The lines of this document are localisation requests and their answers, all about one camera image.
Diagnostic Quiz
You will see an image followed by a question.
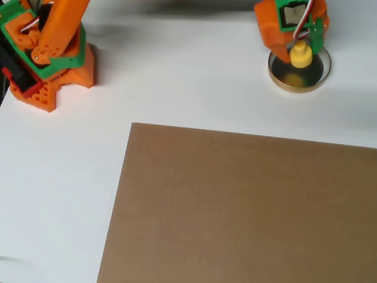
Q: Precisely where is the small yellow plastic piece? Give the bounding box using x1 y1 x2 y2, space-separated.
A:
287 39 315 70

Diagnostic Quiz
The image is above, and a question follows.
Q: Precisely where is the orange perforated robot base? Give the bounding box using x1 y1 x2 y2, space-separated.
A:
6 31 101 121

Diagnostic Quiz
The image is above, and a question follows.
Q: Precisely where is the round dish with gold rim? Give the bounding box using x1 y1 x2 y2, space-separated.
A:
263 35 335 99

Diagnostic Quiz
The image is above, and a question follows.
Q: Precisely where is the white paper sheet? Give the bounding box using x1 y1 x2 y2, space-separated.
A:
0 0 377 283

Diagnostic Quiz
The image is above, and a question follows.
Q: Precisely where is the brown fibreboard panel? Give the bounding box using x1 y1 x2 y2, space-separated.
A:
95 107 377 283

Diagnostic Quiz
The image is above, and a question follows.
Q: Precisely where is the red and black controller board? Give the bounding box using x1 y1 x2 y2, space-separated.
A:
0 39 50 101

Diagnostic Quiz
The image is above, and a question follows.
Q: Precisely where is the white red servo wire bundle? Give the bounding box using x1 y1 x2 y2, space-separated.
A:
292 0 321 43

